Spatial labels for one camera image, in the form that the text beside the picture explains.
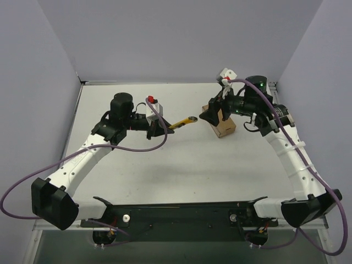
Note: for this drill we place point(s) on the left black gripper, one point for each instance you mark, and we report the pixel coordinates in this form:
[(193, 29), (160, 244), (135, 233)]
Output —
[(151, 129)]

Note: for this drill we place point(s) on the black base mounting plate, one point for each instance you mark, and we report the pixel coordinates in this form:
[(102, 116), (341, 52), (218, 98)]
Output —
[(161, 233)]

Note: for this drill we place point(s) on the yellow utility knife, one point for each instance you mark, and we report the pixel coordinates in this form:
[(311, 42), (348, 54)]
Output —
[(188, 120)]

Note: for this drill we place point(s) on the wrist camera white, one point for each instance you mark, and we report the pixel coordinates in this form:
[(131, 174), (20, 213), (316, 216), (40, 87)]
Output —
[(226, 75), (154, 110)]

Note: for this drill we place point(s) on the aluminium front rail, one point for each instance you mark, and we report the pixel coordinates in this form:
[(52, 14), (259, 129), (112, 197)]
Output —
[(185, 217)]

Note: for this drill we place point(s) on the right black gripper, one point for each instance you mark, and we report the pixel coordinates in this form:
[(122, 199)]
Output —
[(224, 107)]

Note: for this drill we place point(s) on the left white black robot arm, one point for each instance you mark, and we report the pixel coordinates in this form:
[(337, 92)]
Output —
[(52, 198)]

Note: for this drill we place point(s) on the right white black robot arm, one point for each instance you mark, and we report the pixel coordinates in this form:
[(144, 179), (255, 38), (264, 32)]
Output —
[(311, 198)]

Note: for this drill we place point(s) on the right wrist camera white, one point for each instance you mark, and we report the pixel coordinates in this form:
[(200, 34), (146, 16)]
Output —
[(226, 75)]

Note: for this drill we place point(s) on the brown cardboard express box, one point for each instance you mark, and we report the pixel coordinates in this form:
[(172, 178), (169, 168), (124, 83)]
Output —
[(224, 128)]

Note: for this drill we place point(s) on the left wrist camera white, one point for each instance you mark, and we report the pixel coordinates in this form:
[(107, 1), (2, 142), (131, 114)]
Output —
[(154, 110)]

